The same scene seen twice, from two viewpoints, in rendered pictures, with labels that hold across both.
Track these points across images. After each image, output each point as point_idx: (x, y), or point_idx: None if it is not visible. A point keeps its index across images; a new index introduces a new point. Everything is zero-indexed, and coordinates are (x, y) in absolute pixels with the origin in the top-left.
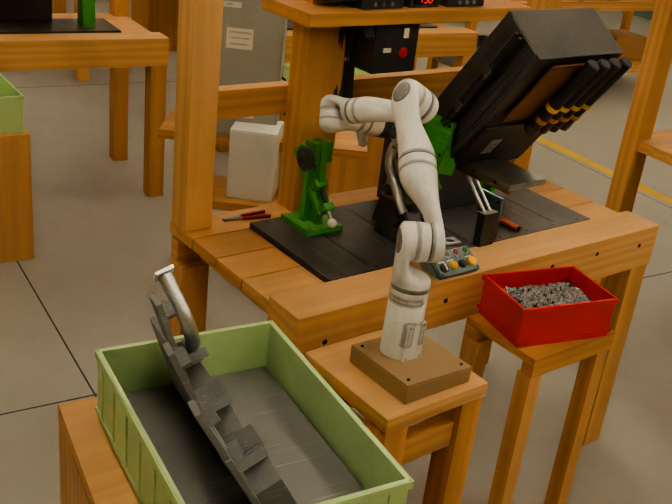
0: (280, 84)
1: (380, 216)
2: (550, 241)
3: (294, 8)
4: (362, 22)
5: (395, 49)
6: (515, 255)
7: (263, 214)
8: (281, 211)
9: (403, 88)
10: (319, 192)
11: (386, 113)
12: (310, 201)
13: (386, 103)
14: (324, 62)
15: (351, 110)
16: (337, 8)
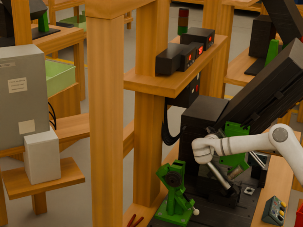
0: (129, 131)
1: (202, 189)
2: (282, 166)
3: (155, 86)
4: (189, 81)
5: (195, 88)
6: (283, 185)
7: (136, 217)
8: (142, 209)
9: (281, 132)
10: (182, 195)
11: (255, 146)
12: (175, 202)
13: (252, 139)
14: (158, 110)
15: (228, 149)
16: (173, 76)
